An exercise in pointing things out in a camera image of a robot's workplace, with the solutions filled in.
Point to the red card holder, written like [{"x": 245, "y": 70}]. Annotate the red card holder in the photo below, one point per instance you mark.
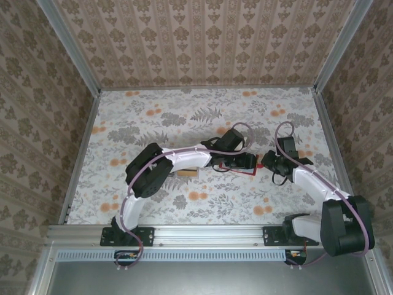
[{"x": 245, "y": 171}]

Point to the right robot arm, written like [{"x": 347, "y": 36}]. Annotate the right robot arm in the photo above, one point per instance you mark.
[{"x": 313, "y": 184}]

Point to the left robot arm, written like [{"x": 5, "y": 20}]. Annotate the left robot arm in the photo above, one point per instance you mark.
[{"x": 187, "y": 158}]

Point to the tan wooden block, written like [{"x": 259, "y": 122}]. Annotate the tan wooden block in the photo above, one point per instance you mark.
[{"x": 187, "y": 173}]

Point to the small connector board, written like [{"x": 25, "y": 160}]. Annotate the small connector board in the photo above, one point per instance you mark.
[
  {"x": 296, "y": 254},
  {"x": 126, "y": 255}
]

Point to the grey metal panel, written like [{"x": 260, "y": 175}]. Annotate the grey metal panel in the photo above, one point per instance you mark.
[{"x": 199, "y": 279}]

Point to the aluminium table side rail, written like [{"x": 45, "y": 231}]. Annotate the aluminium table side rail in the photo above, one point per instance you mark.
[
  {"x": 81, "y": 153},
  {"x": 328, "y": 129}
]

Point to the thin aluminium table edge rail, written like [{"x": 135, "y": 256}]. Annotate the thin aluminium table edge rail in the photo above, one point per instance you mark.
[{"x": 208, "y": 88}]

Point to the long aluminium base rail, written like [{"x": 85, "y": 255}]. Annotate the long aluminium base rail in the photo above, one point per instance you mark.
[{"x": 208, "y": 235}]

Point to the aluminium frame post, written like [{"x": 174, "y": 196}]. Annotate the aluminium frame post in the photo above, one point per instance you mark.
[
  {"x": 70, "y": 52},
  {"x": 340, "y": 46}
]

